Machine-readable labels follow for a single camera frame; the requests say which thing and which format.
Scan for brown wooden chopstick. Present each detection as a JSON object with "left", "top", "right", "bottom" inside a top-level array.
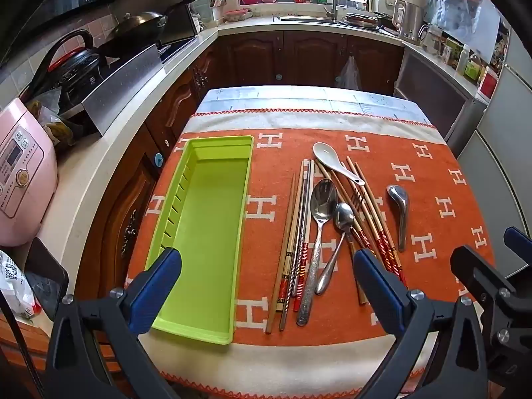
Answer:
[
  {"left": 319, "top": 165, "right": 370, "bottom": 306},
  {"left": 328, "top": 168, "right": 375, "bottom": 258},
  {"left": 337, "top": 170, "right": 389, "bottom": 269}
]

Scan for black wok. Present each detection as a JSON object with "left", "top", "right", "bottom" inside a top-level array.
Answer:
[{"left": 109, "top": 0, "right": 206, "bottom": 41}]

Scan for black gas stove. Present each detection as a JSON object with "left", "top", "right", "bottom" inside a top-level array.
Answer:
[{"left": 158, "top": 33, "right": 200, "bottom": 61}]

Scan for patterned light wooden chopstick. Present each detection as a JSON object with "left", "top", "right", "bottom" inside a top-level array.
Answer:
[
  {"left": 276, "top": 160, "right": 305, "bottom": 313},
  {"left": 265, "top": 172, "right": 297, "bottom": 335}
]

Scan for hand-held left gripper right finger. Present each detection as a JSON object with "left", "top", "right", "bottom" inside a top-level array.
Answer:
[{"left": 352, "top": 248, "right": 488, "bottom": 399}]

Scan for grey refrigerator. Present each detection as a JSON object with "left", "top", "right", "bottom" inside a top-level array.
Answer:
[{"left": 457, "top": 62, "right": 532, "bottom": 283}]

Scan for steel kettle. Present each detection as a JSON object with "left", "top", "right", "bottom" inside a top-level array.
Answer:
[{"left": 393, "top": 0, "right": 429, "bottom": 46}]

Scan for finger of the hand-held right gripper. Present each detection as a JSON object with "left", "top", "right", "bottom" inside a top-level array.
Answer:
[
  {"left": 450, "top": 245, "right": 527, "bottom": 384},
  {"left": 504, "top": 226, "right": 532, "bottom": 274}
]

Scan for brown wooden kitchen cabinets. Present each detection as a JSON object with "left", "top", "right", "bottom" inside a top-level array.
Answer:
[{"left": 77, "top": 29, "right": 406, "bottom": 312}]

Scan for large wall plastic bag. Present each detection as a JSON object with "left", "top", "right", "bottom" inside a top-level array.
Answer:
[{"left": 424, "top": 0, "right": 501, "bottom": 63}]

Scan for hanging clear plastic bag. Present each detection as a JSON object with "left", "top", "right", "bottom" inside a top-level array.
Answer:
[{"left": 334, "top": 55, "right": 360, "bottom": 91}]

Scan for orange patterned blanket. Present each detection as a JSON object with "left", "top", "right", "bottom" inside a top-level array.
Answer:
[{"left": 125, "top": 108, "right": 499, "bottom": 387}]

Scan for stack of dishes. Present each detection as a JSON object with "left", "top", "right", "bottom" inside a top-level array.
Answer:
[{"left": 345, "top": 12, "right": 393, "bottom": 30}]

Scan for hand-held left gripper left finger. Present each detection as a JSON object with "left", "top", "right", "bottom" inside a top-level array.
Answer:
[{"left": 44, "top": 248, "right": 184, "bottom": 399}]

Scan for short steel soup spoon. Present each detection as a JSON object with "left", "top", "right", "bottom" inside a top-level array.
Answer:
[{"left": 386, "top": 185, "right": 410, "bottom": 252}]

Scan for large steel spoon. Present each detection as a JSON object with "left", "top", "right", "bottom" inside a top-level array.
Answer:
[{"left": 296, "top": 179, "right": 339, "bottom": 327}]

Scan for steel splash guard panel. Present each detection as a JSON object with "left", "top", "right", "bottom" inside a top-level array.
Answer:
[{"left": 81, "top": 44, "right": 164, "bottom": 137}]

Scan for pink lidded container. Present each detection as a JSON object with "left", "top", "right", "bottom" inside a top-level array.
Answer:
[{"left": 222, "top": 7, "right": 253, "bottom": 23}]

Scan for white plastic packet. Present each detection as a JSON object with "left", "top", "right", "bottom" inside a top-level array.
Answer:
[{"left": 0, "top": 250, "right": 42, "bottom": 321}]

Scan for small steel spoon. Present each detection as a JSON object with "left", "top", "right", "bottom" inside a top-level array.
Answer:
[{"left": 315, "top": 202, "right": 356, "bottom": 295}]

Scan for pink rice cooker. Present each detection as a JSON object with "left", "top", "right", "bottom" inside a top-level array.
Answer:
[{"left": 0, "top": 97, "right": 59, "bottom": 248}]

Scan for white ceramic spoon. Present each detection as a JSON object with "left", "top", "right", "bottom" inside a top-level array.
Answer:
[{"left": 313, "top": 142, "right": 365, "bottom": 186}]

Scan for grey blue table cover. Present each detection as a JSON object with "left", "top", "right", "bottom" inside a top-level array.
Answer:
[{"left": 195, "top": 85, "right": 425, "bottom": 127}]

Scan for steel chopstick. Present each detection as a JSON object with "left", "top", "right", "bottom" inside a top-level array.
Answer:
[
  {"left": 280, "top": 159, "right": 309, "bottom": 332},
  {"left": 291, "top": 159, "right": 312, "bottom": 299}
]

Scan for yellow plastic bag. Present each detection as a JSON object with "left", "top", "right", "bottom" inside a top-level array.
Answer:
[{"left": 27, "top": 100, "right": 75, "bottom": 150}]

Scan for white kitchen countertop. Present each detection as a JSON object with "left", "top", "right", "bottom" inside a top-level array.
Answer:
[{"left": 12, "top": 10, "right": 491, "bottom": 258}]

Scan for glass jar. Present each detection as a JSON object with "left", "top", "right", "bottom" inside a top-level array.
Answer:
[{"left": 424, "top": 25, "right": 443, "bottom": 53}]

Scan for black range hood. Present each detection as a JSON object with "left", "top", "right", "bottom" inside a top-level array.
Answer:
[{"left": 8, "top": 0, "right": 184, "bottom": 51}]

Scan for green plastic utensil tray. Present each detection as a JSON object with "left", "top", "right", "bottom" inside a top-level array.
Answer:
[{"left": 143, "top": 135, "right": 255, "bottom": 345}]

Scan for red box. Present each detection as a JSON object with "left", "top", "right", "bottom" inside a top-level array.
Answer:
[{"left": 478, "top": 68, "right": 499, "bottom": 98}]

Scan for steel sink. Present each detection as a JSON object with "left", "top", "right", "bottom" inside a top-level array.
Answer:
[{"left": 272, "top": 13, "right": 345, "bottom": 23}]

